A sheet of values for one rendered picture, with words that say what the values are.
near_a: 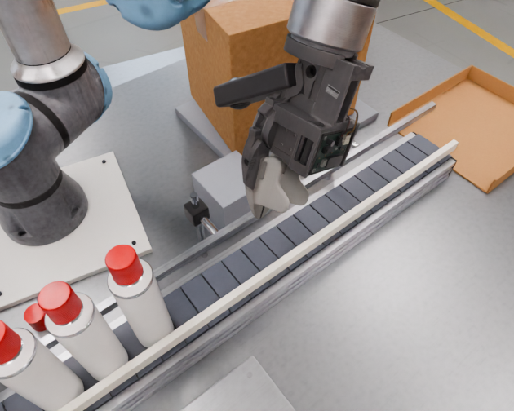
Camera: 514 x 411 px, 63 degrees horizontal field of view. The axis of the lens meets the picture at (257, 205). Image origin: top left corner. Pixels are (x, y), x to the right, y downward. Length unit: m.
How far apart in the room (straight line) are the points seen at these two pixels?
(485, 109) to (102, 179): 0.88
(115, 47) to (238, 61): 2.31
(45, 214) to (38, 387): 0.34
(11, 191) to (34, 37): 0.23
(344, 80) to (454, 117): 0.71
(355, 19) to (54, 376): 0.48
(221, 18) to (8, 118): 0.36
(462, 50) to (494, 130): 2.06
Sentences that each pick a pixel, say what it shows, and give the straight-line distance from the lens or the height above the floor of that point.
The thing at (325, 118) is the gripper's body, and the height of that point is 1.21.
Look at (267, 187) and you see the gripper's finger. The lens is 0.47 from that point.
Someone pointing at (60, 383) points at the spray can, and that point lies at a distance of 0.58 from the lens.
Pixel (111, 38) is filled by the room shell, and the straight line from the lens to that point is 3.12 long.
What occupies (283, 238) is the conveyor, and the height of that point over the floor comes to 0.88.
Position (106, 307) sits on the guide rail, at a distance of 0.59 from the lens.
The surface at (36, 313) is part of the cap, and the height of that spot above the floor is 0.86.
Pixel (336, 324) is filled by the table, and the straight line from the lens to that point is 0.70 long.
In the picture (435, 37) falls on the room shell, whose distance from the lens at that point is 3.20.
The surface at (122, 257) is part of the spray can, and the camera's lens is 0.47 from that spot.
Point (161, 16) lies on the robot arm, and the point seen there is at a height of 1.33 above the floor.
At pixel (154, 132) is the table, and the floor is 0.83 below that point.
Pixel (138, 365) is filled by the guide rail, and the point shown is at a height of 0.91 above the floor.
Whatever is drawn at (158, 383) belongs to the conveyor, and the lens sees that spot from 0.65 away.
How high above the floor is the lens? 1.47
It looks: 51 degrees down
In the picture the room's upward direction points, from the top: straight up
